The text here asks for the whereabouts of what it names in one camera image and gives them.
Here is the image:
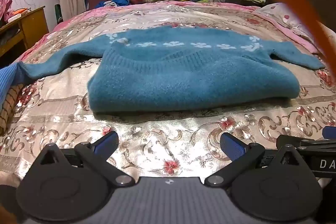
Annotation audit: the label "pink floral cloth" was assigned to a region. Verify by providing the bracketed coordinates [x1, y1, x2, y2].
[0, 0, 14, 28]

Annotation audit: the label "light blue ribbed garment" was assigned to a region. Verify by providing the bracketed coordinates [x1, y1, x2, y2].
[0, 61, 27, 109]

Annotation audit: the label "blue knit sweater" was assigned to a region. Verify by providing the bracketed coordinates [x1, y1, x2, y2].
[20, 26, 327, 113]

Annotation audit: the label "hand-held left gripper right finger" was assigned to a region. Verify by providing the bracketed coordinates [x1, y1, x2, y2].
[204, 132, 303, 187]

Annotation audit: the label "dark green object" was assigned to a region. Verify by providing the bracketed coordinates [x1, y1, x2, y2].
[54, 4, 64, 24]

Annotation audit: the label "wooden bedside table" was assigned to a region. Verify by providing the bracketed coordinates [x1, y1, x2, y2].
[0, 6, 50, 58]

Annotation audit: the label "floral satin bedspread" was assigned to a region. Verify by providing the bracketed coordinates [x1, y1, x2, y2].
[0, 2, 336, 188]

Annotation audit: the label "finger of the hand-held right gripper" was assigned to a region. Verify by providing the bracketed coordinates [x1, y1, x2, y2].
[276, 134, 336, 154]
[322, 126, 336, 140]

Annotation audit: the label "blue crumpled cloth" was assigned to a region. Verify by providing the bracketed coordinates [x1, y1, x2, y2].
[94, 0, 131, 9]

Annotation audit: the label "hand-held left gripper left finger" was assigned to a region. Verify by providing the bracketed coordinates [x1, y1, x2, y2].
[34, 131, 136, 187]

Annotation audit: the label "brown striped cloth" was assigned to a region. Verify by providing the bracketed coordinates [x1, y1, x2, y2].
[0, 84, 25, 136]

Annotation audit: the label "pink dotted pillow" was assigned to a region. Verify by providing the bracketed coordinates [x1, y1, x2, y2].
[253, 2, 336, 54]

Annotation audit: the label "orange white items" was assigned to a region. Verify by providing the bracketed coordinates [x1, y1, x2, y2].
[8, 7, 30, 23]

